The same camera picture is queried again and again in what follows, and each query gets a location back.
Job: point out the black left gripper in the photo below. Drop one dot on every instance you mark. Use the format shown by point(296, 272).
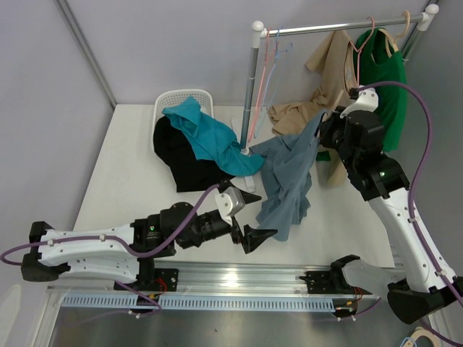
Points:
point(252, 237)

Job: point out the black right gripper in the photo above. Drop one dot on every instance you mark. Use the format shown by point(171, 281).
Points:
point(327, 127)

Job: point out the grey blue t shirt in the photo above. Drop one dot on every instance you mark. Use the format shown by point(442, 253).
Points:
point(286, 177)

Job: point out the black t shirt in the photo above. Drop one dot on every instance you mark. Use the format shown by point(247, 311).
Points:
point(189, 173)

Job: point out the teal t shirt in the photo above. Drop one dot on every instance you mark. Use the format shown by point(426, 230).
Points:
point(211, 139)

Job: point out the light blue wire hanger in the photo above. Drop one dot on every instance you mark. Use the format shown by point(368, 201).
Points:
point(277, 53)

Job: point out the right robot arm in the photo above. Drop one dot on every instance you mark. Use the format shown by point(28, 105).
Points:
point(426, 283)

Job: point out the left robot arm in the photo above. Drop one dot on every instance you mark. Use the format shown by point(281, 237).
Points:
point(126, 254)

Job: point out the beige t shirt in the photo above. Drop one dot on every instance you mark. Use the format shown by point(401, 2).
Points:
point(333, 61)

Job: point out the green t shirt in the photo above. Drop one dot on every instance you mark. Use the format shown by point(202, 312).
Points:
point(379, 62)

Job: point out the beige hanger on floor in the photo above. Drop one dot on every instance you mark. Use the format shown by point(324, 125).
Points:
point(418, 333)

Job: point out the silver white clothes rack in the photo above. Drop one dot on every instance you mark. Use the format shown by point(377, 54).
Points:
point(420, 21)

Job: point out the white perforated plastic basket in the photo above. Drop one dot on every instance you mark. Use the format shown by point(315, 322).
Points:
point(173, 98)

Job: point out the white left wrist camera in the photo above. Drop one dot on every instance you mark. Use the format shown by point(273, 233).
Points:
point(229, 203)

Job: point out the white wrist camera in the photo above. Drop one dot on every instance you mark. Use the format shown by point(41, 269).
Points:
point(229, 203)
point(364, 100)

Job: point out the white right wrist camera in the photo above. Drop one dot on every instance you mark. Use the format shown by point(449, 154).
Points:
point(364, 100)

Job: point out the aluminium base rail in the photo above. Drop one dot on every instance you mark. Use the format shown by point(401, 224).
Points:
point(272, 270)

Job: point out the white slotted cable duct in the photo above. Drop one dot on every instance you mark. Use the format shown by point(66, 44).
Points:
point(187, 302)

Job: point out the grey wall corner profile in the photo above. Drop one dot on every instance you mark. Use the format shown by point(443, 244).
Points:
point(85, 49)

